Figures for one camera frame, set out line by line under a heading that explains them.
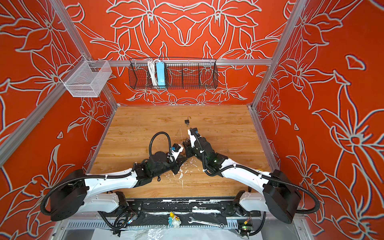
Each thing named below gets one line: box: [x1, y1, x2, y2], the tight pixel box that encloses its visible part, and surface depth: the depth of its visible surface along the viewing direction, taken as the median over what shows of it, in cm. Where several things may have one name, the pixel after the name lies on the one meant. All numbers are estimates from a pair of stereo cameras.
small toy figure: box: [168, 211, 182, 229], surface depth 69 cm
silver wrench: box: [187, 216, 225, 229], surface depth 70 cm
